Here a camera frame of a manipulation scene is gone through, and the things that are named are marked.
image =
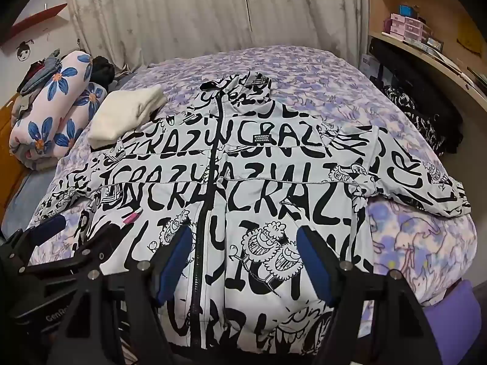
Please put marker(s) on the grey-blue clothes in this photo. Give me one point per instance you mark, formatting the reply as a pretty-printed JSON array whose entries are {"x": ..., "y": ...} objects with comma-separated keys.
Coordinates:
[{"x": 40, "y": 78}]

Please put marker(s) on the folded cream sweater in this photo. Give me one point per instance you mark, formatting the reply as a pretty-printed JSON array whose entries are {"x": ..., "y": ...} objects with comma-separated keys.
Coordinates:
[{"x": 125, "y": 118}]

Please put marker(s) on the black bag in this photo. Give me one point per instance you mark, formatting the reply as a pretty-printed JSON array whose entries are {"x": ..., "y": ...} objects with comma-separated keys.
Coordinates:
[{"x": 403, "y": 64}]

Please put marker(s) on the beige curtain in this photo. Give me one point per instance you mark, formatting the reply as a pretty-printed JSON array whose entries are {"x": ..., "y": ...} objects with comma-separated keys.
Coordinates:
[{"x": 190, "y": 7}]

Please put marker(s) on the dark red cloth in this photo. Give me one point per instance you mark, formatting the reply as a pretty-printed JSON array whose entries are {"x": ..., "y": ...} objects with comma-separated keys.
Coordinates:
[{"x": 36, "y": 66}]

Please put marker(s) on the purple floral blanket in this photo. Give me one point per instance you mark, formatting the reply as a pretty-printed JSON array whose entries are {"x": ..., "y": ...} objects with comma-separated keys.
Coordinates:
[{"x": 323, "y": 83}]

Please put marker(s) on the white box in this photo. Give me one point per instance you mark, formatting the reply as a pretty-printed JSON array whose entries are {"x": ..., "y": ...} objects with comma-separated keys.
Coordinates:
[{"x": 371, "y": 65}]

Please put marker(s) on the cartoon face wall sticker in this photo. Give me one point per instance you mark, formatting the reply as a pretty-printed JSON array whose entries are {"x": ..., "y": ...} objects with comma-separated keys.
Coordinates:
[{"x": 23, "y": 50}]

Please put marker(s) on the orange wooden cabinet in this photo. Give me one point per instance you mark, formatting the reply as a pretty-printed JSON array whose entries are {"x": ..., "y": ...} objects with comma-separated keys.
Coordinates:
[{"x": 7, "y": 129}]

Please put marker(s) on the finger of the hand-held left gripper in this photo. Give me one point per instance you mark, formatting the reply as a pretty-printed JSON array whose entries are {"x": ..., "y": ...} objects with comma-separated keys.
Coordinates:
[
  {"x": 102, "y": 241},
  {"x": 49, "y": 228}
]

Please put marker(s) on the small blue box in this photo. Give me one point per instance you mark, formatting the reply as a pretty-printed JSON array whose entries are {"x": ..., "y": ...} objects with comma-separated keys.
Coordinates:
[{"x": 406, "y": 10}]

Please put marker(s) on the wooden shelf desk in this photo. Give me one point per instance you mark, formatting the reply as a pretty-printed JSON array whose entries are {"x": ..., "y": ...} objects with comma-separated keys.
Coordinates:
[{"x": 449, "y": 11}]

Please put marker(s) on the rolled pink quilt blue flowers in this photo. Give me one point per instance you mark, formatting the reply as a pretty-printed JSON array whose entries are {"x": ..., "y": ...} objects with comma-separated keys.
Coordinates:
[{"x": 49, "y": 121}]

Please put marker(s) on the red wall shelf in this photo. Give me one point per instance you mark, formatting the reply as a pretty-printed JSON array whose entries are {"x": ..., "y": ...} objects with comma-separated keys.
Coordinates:
[{"x": 38, "y": 19}]

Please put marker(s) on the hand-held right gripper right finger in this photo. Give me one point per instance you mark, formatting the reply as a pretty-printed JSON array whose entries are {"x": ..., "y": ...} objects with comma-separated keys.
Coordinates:
[{"x": 315, "y": 266}]

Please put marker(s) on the black and white patterned cloth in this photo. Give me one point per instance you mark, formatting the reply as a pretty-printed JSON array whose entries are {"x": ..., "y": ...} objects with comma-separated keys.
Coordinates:
[{"x": 418, "y": 118}]

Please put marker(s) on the grey-blue bed sheet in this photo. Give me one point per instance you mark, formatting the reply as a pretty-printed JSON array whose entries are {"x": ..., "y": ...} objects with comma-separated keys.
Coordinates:
[{"x": 21, "y": 201}]

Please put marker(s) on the black and white printed jacket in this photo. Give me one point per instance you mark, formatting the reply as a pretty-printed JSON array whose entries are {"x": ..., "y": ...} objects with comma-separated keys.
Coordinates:
[{"x": 266, "y": 159}]

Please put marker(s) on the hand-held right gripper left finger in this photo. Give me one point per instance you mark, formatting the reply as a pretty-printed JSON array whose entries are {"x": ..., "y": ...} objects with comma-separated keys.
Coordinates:
[{"x": 173, "y": 266}]

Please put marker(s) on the pink drawer boxes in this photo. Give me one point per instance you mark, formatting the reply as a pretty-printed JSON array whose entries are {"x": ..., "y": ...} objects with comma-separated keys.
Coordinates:
[{"x": 407, "y": 27}]

